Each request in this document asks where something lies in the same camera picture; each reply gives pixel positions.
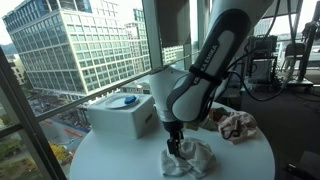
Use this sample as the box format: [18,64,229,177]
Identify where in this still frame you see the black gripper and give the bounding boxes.
[162,119,185,158]

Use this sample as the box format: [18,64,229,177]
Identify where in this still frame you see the pink crumpled cloth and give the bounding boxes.
[217,110,259,145]

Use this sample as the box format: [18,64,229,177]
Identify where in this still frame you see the white equipment cabinet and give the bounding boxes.
[248,57,276,83]

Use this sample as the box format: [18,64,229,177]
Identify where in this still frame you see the small monitor screen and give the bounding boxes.
[248,34,278,57]

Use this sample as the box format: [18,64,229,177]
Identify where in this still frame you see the white rectangular box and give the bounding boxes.
[86,92,160,140]

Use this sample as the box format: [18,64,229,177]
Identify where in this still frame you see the grey window handrail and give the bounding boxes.
[33,49,201,124]

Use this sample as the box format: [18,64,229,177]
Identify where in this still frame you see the black office chair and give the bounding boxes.
[282,42,306,73]

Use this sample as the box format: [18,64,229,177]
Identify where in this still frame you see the white towel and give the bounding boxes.
[159,136,218,179]

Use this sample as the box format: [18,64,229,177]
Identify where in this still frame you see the white round plate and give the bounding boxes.
[103,94,141,110]

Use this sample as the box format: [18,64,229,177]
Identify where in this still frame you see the dark roller blind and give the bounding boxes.
[155,0,192,48]

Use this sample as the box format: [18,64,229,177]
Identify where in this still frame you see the blue small object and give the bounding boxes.
[123,94,138,105]

